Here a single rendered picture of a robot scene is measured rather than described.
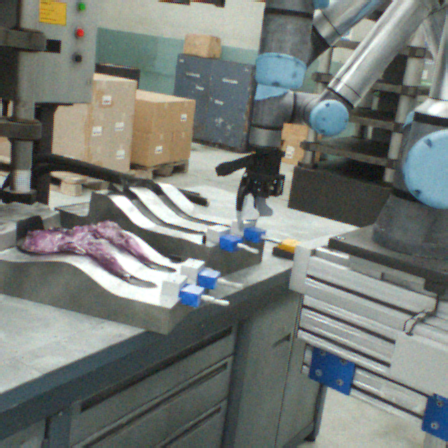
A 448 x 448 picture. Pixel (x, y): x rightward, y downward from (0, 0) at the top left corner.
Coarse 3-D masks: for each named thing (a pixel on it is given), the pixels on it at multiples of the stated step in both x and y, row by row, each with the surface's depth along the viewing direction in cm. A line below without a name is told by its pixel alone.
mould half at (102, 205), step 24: (96, 192) 167; (144, 192) 175; (168, 192) 181; (72, 216) 172; (96, 216) 168; (120, 216) 163; (144, 216) 165; (168, 216) 171; (216, 216) 179; (144, 240) 160; (168, 240) 156; (192, 240) 153; (216, 264) 154; (240, 264) 164
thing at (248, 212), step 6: (246, 198) 159; (252, 198) 159; (246, 204) 159; (252, 204) 159; (246, 210) 159; (252, 210) 159; (240, 216) 160; (246, 216) 159; (252, 216) 159; (258, 216) 158; (240, 222) 160; (240, 228) 161
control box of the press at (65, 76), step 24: (0, 0) 203; (48, 0) 203; (72, 0) 211; (96, 0) 219; (0, 24) 205; (48, 24) 206; (72, 24) 213; (96, 24) 222; (0, 48) 206; (48, 48) 208; (72, 48) 216; (0, 72) 208; (48, 72) 210; (72, 72) 218; (0, 96) 210; (48, 96) 213; (72, 96) 221; (48, 120) 221; (48, 144) 224; (48, 192) 230
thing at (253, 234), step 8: (232, 224) 164; (248, 224) 163; (232, 232) 164; (240, 232) 163; (248, 232) 162; (256, 232) 161; (264, 232) 163; (248, 240) 162; (256, 240) 161; (264, 240) 164; (272, 240) 160; (280, 240) 159
